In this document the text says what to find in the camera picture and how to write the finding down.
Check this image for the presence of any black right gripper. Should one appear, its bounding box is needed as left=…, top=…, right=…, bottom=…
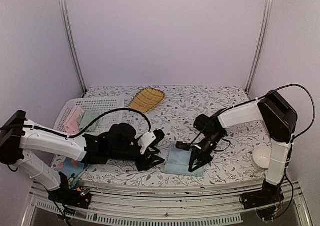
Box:
left=189, top=131, right=225, bottom=173

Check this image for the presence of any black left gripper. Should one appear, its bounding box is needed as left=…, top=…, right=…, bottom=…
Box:
left=109, top=143, right=166, bottom=172

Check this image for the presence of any light blue towel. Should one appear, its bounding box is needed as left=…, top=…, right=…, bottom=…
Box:
left=163, top=144, right=204, bottom=177

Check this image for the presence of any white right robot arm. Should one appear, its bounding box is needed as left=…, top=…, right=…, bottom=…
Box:
left=188, top=90, right=298, bottom=204

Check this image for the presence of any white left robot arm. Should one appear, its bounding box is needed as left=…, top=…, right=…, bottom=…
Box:
left=0, top=110, right=165, bottom=203

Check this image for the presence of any floral patterned table mat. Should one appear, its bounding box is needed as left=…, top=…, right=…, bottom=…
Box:
left=48, top=85, right=285, bottom=188

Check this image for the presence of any woven bamboo tray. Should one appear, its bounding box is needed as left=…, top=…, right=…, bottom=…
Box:
left=129, top=87, right=166, bottom=113

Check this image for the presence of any white bowl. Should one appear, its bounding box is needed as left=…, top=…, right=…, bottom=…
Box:
left=251, top=146, right=271, bottom=170

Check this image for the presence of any white plastic mesh basket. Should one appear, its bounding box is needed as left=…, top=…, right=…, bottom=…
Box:
left=53, top=96, right=125, bottom=135

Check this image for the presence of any green rolled towel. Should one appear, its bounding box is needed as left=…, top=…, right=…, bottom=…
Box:
left=77, top=110, right=99, bottom=132

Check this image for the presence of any blue cartoon print towel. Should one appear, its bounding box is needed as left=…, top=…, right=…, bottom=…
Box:
left=53, top=158, right=89, bottom=188

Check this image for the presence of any pink rolled towel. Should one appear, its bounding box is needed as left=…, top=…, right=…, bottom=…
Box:
left=63, top=106, right=84, bottom=133

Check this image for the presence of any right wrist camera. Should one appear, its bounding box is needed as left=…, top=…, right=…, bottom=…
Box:
left=175, top=141, right=192, bottom=151

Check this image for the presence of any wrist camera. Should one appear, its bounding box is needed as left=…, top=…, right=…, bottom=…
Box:
left=175, top=141, right=192, bottom=151
left=137, top=129, right=165, bottom=155

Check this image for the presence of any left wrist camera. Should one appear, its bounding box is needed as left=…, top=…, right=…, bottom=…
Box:
left=137, top=129, right=165, bottom=155

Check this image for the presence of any aluminium front rail frame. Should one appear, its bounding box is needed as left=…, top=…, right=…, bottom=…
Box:
left=21, top=178, right=313, bottom=226

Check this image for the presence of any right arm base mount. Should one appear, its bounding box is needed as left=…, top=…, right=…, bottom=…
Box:
left=239, top=179, right=284, bottom=209

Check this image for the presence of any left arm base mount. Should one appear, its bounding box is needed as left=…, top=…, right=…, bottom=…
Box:
left=48, top=187, right=92, bottom=209

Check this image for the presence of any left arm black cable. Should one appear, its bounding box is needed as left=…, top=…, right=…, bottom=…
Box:
left=0, top=107, right=153, bottom=139

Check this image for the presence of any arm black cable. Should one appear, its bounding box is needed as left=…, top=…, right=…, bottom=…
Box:
left=189, top=83, right=316, bottom=212
left=0, top=107, right=153, bottom=139

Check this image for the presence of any right aluminium frame post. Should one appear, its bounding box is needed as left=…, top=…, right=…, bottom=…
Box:
left=245, top=0, right=273, bottom=94

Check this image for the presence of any aluminium frame post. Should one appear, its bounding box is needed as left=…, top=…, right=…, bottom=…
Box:
left=245, top=0, right=273, bottom=94
left=58, top=0, right=87, bottom=94

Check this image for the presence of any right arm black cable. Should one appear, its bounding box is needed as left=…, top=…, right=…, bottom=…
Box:
left=189, top=83, right=316, bottom=212

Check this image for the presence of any left aluminium frame post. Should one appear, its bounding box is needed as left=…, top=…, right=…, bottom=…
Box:
left=58, top=0, right=87, bottom=94

